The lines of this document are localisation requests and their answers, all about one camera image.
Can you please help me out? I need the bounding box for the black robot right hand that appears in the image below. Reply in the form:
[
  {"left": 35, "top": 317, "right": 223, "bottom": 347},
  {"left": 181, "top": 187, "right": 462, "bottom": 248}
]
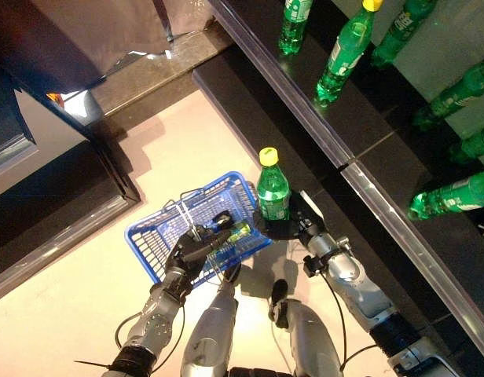
[{"left": 252, "top": 190, "right": 328, "bottom": 243}]

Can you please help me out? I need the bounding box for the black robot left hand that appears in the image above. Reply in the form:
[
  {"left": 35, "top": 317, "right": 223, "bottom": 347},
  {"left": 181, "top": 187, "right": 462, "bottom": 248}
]
[{"left": 163, "top": 224, "right": 233, "bottom": 290}]

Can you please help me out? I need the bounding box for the blue plastic shopping basket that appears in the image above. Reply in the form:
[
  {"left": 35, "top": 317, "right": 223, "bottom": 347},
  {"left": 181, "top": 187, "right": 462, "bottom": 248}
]
[{"left": 123, "top": 170, "right": 274, "bottom": 286}]

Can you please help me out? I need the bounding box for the green soda bottle yellow cap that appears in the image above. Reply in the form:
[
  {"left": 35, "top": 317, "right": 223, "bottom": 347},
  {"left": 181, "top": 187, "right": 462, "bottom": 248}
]
[
  {"left": 447, "top": 124, "right": 484, "bottom": 165},
  {"left": 412, "top": 57, "right": 484, "bottom": 131},
  {"left": 370, "top": 0, "right": 438, "bottom": 70},
  {"left": 277, "top": 0, "right": 314, "bottom": 56},
  {"left": 314, "top": 0, "right": 384, "bottom": 106},
  {"left": 406, "top": 170, "right": 484, "bottom": 221},
  {"left": 256, "top": 147, "right": 292, "bottom": 221}
]

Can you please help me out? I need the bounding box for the cola bottle blue label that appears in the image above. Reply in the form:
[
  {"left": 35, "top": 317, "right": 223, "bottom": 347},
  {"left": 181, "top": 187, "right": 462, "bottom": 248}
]
[{"left": 209, "top": 210, "right": 234, "bottom": 232}]

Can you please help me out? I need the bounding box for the green bottle in basket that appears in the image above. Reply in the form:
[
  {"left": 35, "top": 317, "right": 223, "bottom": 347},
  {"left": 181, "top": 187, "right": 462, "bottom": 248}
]
[{"left": 225, "top": 221, "right": 251, "bottom": 243}]

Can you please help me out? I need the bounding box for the black robot left foot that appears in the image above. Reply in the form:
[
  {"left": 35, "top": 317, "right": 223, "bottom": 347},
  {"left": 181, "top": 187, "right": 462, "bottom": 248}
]
[{"left": 220, "top": 261, "right": 243, "bottom": 287}]

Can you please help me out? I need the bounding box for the black robot foot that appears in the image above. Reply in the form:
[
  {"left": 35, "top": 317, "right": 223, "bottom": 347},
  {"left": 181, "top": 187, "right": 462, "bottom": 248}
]
[
  {"left": 267, "top": 278, "right": 292, "bottom": 329},
  {"left": 220, "top": 261, "right": 243, "bottom": 287}
]

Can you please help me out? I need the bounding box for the silver robot left leg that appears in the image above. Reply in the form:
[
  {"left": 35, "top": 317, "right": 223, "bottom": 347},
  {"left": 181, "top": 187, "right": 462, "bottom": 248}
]
[{"left": 180, "top": 284, "right": 240, "bottom": 377}]

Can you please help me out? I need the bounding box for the silver robot leg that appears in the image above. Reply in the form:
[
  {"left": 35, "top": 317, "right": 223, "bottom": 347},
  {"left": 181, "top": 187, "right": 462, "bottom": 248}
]
[
  {"left": 180, "top": 284, "right": 240, "bottom": 377},
  {"left": 279, "top": 298, "right": 343, "bottom": 377}
]

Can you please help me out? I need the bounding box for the black robot right foot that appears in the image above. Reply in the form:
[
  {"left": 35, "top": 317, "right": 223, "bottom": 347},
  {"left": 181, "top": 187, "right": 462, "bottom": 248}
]
[{"left": 267, "top": 278, "right": 292, "bottom": 329}]

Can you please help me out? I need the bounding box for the silver robot right leg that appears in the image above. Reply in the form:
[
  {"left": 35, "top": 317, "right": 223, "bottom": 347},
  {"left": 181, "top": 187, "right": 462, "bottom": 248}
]
[{"left": 279, "top": 298, "right": 343, "bottom": 377}]

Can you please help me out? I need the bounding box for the dark glossy cabinet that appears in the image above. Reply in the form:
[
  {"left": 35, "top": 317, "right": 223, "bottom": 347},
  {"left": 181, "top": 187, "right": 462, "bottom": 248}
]
[{"left": 0, "top": 62, "right": 141, "bottom": 304}]

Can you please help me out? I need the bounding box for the slanted metal pole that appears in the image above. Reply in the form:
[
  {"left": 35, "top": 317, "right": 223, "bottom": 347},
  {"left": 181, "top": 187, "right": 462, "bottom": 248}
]
[{"left": 151, "top": 0, "right": 176, "bottom": 43}]

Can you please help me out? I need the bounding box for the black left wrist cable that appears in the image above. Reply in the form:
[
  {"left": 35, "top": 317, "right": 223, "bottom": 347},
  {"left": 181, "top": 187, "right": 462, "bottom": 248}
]
[{"left": 115, "top": 305, "right": 187, "bottom": 373}]

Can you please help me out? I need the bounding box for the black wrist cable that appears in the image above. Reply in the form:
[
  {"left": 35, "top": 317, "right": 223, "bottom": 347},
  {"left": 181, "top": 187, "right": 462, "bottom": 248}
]
[
  {"left": 115, "top": 305, "right": 187, "bottom": 373},
  {"left": 319, "top": 270, "right": 380, "bottom": 372}
]

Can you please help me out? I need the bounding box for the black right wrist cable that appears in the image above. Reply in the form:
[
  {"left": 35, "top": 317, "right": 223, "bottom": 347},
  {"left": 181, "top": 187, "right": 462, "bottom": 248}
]
[{"left": 319, "top": 270, "right": 380, "bottom": 372}]

